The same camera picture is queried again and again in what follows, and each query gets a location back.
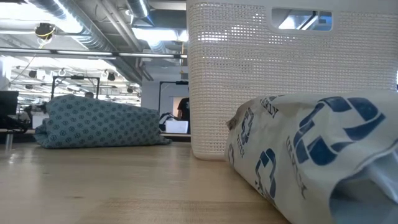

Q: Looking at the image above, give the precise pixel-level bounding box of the white perforated plastic basket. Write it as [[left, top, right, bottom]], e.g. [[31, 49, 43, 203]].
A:
[[185, 0, 398, 162]]

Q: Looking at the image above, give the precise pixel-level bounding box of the white pouch with blue crosses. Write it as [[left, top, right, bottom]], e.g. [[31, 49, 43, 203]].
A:
[[224, 90, 398, 224]]

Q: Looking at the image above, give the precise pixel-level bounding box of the person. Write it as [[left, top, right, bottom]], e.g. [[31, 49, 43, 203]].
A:
[[177, 97, 191, 134]]

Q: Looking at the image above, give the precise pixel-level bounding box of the white rectangular box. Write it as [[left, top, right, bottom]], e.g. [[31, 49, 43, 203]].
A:
[[164, 119, 190, 134]]

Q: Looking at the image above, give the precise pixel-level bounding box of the teal patterned fabric pouch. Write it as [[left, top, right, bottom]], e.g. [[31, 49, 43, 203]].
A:
[[33, 94, 172, 149]]

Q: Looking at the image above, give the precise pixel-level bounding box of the grey horizontal ceiling pipe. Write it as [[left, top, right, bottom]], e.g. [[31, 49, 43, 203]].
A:
[[0, 48, 188, 60]]

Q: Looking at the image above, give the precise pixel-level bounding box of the black computer monitor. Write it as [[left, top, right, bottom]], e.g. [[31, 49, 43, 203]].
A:
[[0, 90, 19, 117]]

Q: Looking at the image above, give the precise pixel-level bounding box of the black metal frame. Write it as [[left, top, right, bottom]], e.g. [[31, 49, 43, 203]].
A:
[[158, 80, 190, 124]]

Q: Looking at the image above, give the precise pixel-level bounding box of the yellow hanging cable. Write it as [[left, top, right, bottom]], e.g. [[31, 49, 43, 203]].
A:
[[180, 41, 189, 81]]

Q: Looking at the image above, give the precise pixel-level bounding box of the black ceiling cable reel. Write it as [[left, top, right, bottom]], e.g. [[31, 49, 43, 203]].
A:
[[34, 22, 57, 40]]

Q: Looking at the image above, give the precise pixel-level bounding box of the silver metal post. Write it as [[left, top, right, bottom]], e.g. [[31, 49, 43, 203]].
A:
[[4, 132, 14, 152]]

